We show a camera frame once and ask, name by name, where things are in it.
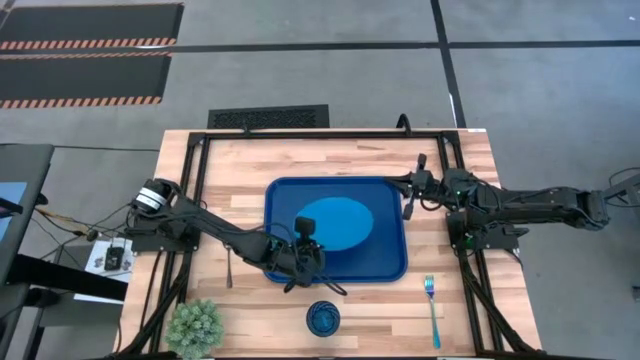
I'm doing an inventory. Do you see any black desk beam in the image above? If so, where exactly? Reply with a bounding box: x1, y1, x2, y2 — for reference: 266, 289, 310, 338
7, 253, 129, 302

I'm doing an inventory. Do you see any dark blue plastic tray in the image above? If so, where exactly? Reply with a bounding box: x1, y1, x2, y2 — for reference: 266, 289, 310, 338
263, 175, 409, 285

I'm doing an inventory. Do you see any green potted succulent plant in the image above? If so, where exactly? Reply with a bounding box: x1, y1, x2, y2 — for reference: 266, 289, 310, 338
164, 298, 225, 360

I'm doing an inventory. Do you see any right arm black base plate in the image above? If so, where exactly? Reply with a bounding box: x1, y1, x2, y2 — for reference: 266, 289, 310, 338
447, 212, 530, 251

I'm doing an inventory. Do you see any iridescent metal fork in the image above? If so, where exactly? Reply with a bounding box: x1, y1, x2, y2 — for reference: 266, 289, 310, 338
424, 273, 442, 350

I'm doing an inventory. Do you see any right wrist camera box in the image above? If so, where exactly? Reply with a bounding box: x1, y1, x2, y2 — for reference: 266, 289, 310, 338
414, 169, 434, 193

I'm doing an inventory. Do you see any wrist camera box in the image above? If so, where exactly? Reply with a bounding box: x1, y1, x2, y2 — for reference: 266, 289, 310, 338
294, 216, 317, 239
414, 169, 434, 193

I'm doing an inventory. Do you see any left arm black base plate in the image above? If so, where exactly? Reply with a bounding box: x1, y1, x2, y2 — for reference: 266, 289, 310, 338
130, 219, 201, 254

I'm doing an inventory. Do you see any small black device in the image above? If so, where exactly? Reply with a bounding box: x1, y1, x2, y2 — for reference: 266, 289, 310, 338
103, 245, 126, 272

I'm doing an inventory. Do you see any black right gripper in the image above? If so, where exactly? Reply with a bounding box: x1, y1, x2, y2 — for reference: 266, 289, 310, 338
384, 154, 454, 221

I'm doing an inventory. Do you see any black aluminium table frame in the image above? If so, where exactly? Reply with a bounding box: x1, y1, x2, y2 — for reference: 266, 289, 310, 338
107, 127, 551, 360

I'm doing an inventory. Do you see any blue lit screen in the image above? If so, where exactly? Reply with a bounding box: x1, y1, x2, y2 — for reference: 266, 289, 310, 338
0, 182, 29, 241

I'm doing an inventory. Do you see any blue round plate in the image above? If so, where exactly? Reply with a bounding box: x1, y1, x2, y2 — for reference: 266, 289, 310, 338
298, 196, 375, 253

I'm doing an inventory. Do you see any black floor vent grille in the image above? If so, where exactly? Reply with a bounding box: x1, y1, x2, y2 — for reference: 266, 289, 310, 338
207, 104, 330, 130

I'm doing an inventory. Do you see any white paper sheet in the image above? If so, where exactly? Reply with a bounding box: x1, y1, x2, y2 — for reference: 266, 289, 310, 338
83, 238, 135, 277

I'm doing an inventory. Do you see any black orange-striped floor mat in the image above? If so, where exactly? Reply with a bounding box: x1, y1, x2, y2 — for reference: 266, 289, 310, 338
0, 52, 174, 110
0, 2, 185, 51

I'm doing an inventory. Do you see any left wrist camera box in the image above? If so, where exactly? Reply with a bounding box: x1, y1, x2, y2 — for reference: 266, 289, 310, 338
294, 216, 317, 239

